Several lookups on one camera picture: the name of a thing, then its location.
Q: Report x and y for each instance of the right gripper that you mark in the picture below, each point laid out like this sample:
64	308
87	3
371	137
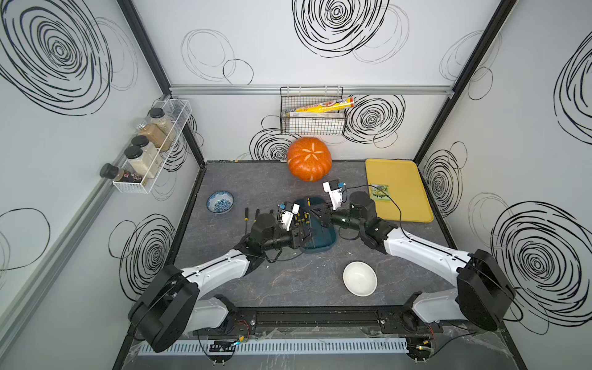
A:
326	214

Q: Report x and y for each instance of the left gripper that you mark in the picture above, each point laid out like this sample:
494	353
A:
295	240

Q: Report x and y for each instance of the teal storage box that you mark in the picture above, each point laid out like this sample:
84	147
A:
321	239

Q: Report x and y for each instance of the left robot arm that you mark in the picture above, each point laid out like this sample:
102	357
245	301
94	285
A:
170	307

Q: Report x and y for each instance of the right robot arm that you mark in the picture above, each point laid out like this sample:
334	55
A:
481	293

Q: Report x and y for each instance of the orange pumpkin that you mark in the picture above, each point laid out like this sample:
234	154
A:
309	159

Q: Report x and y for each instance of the green snack packet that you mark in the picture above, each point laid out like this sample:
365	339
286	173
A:
379	192

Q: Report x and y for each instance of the blue white patterned bowl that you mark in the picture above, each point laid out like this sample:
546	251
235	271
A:
220	202

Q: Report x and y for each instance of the yellow tray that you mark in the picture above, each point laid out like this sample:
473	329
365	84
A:
408	200

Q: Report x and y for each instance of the yellow tube package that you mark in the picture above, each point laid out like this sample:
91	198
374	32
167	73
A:
326	107

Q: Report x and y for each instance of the spice jar cream powder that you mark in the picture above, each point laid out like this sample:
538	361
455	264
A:
141	162

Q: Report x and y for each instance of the spice jar brown powder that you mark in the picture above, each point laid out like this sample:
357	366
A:
155	135

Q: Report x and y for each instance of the spice jar white powder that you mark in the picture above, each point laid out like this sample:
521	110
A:
148	147

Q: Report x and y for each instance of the spice jar green herbs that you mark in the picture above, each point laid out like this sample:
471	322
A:
159	118

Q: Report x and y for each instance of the dark pepper grinder jar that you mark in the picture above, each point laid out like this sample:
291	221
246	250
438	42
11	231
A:
117	174

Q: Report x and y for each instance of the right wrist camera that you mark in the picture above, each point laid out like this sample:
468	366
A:
335	189

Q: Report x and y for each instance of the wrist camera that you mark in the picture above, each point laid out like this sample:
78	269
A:
286	213
335	189

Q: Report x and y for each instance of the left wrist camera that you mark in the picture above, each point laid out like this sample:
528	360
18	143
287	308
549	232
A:
286	213

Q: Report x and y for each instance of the black wire basket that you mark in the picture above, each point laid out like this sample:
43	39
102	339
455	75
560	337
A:
310	124

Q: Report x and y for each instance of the grey slotted cable duct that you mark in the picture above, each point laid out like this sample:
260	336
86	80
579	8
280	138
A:
289	347

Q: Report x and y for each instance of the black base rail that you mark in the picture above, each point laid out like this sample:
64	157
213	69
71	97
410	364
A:
389	319

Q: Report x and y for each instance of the clear wall shelf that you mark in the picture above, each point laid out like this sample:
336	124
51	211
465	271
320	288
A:
180	112

